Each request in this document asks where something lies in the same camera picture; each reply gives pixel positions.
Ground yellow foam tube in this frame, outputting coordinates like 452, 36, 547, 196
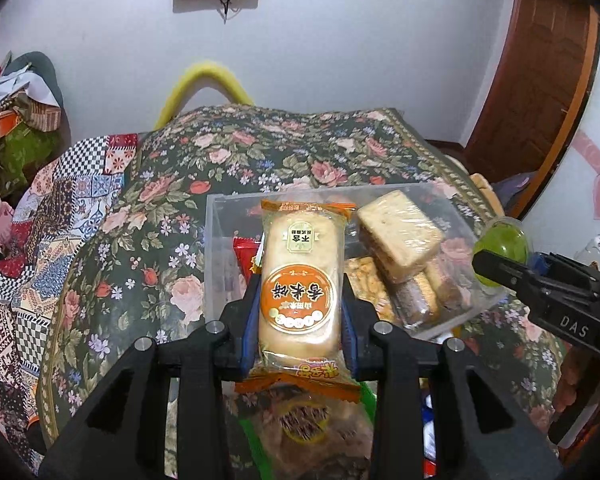
152, 59, 254, 131

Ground green patterned cloth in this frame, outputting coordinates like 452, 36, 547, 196
0, 120, 62, 192

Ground green jelly cup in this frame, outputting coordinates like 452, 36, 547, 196
472, 215, 531, 289

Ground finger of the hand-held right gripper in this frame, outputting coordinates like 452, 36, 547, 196
470, 249, 547, 312
529, 252, 600, 288

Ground pile of clothes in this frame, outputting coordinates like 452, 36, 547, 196
0, 52, 64, 134

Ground grey chair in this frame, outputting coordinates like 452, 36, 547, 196
2, 51, 74, 147

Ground blue white chip bag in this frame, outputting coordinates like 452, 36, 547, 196
419, 389, 439, 464

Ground orange rice cracker packet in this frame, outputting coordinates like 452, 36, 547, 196
248, 198, 362, 384

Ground patchwork quilt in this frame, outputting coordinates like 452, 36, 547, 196
0, 132, 142, 453

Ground square cake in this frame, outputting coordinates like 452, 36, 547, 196
355, 189, 445, 284

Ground peanut brittle packet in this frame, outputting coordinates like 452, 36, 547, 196
343, 255, 401, 324

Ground green snack packet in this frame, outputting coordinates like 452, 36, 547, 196
357, 382, 379, 412

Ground dark grey cloth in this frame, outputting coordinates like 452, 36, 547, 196
494, 171, 537, 212

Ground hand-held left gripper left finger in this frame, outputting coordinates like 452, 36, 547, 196
40, 272, 267, 480

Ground brown pastries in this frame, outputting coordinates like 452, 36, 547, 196
394, 272, 441, 329

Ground clear plastic box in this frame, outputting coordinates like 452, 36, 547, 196
202, 182, 507, 342

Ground brown pastry orange packet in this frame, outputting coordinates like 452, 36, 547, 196
234, 377, 377, 480

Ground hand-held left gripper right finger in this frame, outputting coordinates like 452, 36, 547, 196
340, 279, 566, 480

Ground red snack packet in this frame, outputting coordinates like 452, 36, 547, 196
232, 237, 266, 307

